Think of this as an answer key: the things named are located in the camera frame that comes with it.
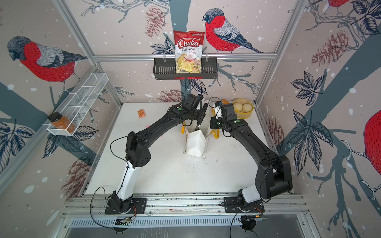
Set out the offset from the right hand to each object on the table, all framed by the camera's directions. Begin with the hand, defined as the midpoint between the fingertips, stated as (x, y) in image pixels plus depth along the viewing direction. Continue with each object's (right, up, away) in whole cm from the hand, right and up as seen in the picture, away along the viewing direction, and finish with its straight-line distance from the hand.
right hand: (210, 119), depth 87 cm
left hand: (-2, +5, +1) cm, 5 cm away
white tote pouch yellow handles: (-9, -15, +1) cm, 17 cm away
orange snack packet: (-52, +4, +27) cm, 58 cm away
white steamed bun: (+30, +8, +22) cm, 38 cm away
